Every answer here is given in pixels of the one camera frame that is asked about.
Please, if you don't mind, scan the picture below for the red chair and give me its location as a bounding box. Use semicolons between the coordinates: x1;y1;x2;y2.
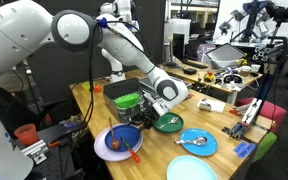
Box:
235;97;288;133

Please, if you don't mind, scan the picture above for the blue tape patch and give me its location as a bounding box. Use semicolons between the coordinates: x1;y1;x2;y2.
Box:
233;141;258;159

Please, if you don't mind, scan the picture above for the white paper box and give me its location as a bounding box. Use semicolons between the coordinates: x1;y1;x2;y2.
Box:
197;98;226;114

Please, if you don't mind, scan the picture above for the wooden side desk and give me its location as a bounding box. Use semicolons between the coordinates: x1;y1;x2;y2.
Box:
158;61;263;105

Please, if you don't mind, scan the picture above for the silver aluminium block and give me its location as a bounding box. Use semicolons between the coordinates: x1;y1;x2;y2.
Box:
21;139;50;164

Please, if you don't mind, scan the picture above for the knife with orange handle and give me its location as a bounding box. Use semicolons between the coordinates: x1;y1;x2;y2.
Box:
121;137;142;164

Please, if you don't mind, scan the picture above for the black keyboard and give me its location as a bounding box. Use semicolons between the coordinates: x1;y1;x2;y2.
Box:
182;59;209;70

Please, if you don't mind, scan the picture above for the green plastic bowl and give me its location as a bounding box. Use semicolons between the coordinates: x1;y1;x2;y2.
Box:
113;93;141;109

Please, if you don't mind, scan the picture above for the green chair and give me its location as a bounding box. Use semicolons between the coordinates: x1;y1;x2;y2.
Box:
252;132;278;164

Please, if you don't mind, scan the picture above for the small black box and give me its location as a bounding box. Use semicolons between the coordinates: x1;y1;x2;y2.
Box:
183;67;198;76

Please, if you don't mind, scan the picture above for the white cup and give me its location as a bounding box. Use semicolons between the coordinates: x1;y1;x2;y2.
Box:
239;65;253;78

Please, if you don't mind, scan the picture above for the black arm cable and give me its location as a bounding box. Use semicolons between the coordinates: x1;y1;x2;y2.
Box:
83;18;158;134

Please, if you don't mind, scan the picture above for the pale turquoise plate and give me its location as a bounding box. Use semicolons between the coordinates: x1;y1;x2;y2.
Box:
166;155;219;180

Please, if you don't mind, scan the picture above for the black office chair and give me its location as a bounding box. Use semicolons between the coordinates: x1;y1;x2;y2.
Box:
0;85;38;141

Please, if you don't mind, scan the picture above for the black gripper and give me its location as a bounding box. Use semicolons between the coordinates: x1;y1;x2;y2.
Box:
130;107;161;131

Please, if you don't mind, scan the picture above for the sky blue plate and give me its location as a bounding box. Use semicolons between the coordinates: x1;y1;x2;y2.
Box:
179;128;219;157

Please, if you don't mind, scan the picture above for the brown wooden spoon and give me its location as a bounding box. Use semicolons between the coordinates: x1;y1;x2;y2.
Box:
108;116;121;150

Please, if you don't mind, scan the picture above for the large lavender plate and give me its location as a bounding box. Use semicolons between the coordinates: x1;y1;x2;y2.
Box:
93;123;144;163

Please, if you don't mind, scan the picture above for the white rounded device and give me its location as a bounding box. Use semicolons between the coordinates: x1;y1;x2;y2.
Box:
0;109;35;180

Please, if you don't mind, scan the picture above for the red plastic cup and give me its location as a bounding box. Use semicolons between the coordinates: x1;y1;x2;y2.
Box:
13;123;39;147

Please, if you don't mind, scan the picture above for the dark blue plate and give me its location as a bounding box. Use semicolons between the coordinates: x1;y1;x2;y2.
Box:
104;124;142;153

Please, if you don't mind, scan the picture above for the black camera stand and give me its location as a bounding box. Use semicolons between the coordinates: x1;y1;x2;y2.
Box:
222;2;288;141

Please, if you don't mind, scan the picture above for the white headset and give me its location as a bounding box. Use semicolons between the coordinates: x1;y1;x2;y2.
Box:
222;73;246;92

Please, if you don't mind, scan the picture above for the dark green plate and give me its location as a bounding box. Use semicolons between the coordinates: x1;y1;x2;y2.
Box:
153;111;185;134

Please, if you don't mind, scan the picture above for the black computer monitor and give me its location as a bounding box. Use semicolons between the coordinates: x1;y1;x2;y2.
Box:
172;32;186;63

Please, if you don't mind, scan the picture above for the silver spoon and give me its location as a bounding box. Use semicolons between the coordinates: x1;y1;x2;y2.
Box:
174;136;208;147
158;116;180;130

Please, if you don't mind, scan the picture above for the small yellow-green bowl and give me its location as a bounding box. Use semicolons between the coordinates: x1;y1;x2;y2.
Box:
81;81;92;91

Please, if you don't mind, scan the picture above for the metal dish rack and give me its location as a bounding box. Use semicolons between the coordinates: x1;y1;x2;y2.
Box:
102;77;159;129

